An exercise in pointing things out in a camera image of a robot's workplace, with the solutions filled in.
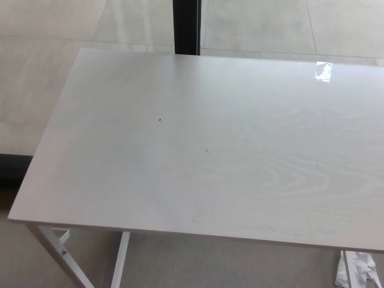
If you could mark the clear tape piece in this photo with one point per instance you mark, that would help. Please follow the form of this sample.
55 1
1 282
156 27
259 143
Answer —
323 71

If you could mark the crumpled white paper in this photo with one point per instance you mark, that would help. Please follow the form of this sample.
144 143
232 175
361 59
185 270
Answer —
360 268

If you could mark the black vertical post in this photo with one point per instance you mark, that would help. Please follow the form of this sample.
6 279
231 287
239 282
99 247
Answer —
186 27

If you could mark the white metal table frame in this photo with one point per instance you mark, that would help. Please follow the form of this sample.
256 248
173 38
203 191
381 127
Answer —
121 261

